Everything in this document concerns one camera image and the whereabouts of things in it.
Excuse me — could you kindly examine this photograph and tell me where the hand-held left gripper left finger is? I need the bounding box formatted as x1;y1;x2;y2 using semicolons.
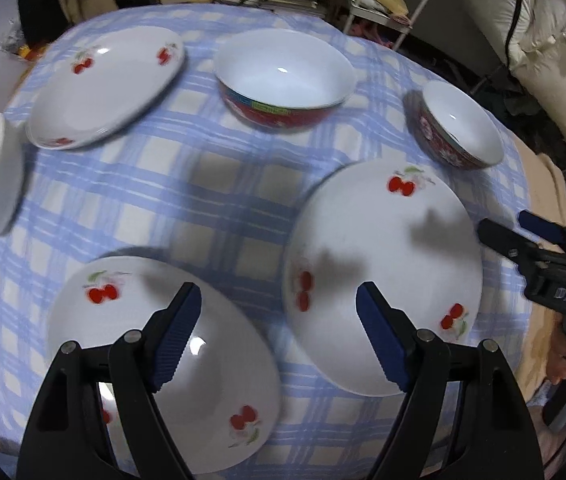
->
15;282;202;480

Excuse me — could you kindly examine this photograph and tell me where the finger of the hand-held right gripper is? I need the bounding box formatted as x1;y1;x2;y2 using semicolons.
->
477;217;538;263
517;209;566;257

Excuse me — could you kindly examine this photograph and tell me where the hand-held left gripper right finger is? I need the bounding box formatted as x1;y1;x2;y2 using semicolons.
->
355;282;546;480

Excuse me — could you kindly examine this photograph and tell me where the white cherry print plate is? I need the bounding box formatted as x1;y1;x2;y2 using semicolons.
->
283;159;484;397
47;256;284;476
26;26;186;151

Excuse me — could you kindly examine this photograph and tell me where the small red floral bowl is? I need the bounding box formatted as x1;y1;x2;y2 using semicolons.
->
405;81;505;171

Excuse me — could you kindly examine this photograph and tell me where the large red patterned bowl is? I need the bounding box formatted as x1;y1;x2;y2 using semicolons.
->
213;28;357;133

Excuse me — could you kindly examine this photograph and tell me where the blue plaid tablecloth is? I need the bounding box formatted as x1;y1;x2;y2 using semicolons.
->
0;4;531;480

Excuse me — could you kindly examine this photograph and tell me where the pink plastic item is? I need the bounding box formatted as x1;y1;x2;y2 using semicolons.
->
357;19;390;47

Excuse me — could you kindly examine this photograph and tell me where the colourful snack packet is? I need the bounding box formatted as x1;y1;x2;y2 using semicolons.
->
0;20;50;62

